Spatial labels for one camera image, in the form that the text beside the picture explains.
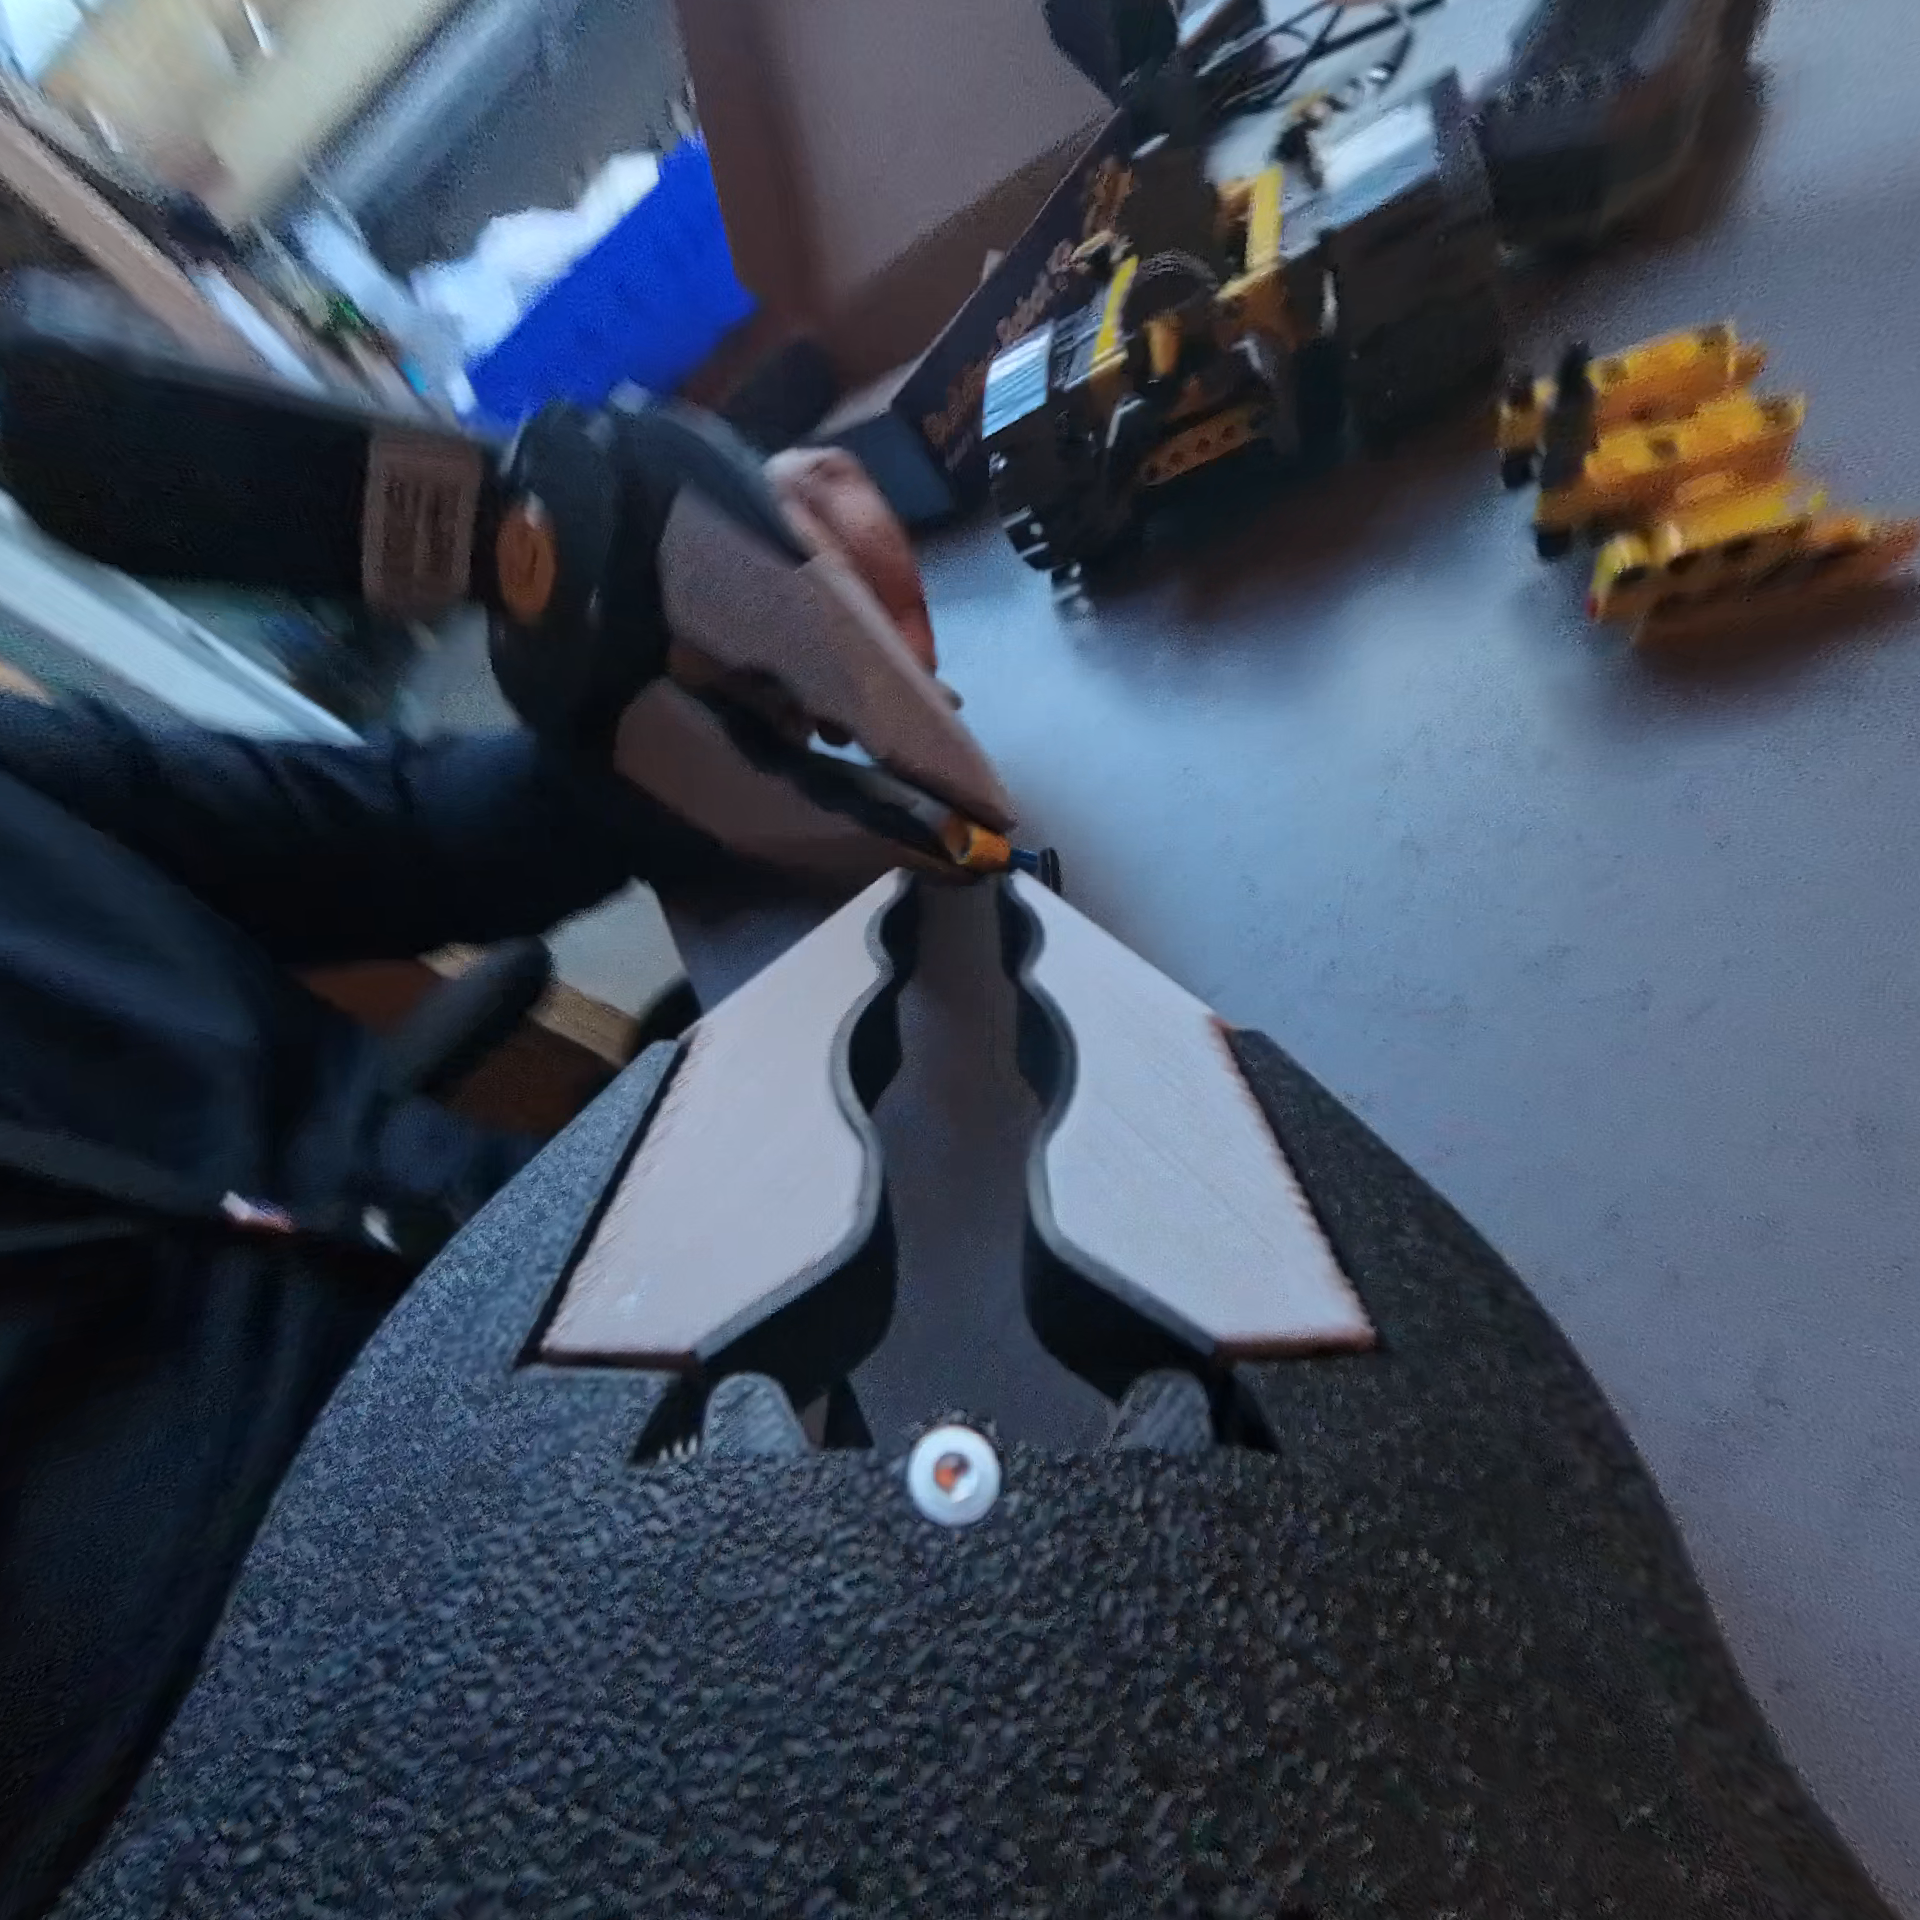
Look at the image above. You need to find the yellow toy brick assembly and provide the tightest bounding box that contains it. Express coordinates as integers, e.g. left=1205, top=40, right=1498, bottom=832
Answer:
left=1498, top=324, right=1920, bottom=652

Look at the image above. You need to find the person's left hand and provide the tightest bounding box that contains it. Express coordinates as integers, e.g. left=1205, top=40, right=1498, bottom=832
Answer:
left=763, top=447, right=967, bottom=752

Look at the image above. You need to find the person's dark clothed body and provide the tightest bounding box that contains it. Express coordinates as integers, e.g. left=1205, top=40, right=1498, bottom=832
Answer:
left=0, top=752, right=691, bottom=1920

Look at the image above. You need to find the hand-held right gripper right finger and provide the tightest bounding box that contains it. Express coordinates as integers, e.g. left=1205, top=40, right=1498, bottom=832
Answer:
left=1003, top=875, right=1379, bottom=1367

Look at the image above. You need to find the grey desk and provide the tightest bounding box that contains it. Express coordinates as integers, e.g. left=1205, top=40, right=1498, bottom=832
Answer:
left=659, top=0, right=1920, bottom=1920

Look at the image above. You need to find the dark printed box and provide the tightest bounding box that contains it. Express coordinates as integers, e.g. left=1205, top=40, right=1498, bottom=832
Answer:
left=808, top=153, right=1141, bottom=526

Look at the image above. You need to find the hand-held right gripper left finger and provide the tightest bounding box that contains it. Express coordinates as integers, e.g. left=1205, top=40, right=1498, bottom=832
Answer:
left=538, top=867, right=919, bottom=1375

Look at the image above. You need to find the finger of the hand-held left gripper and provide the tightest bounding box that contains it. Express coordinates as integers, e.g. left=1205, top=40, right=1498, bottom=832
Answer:
left=614, top=680, right=971, bottom=877
left=631, top=410, right=1027, bottom=839

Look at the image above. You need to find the small yellow blue brick piece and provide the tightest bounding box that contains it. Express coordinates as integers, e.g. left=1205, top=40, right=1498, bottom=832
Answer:
left=937, top=820, right=1067, bottom=888

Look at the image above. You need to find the person's left forearm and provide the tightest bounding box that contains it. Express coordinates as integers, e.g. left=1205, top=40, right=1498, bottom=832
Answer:
left=0, top=691, right=707, bottom=962

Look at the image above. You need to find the blue plastic crate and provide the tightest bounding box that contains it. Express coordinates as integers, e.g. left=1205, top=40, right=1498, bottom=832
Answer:
left=462, top=135, right=759, bottom=427

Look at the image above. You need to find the grey yellow toy brick vehicle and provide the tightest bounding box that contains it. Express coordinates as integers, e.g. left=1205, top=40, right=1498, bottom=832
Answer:
left=981, top=0, right=1772, bottom=612

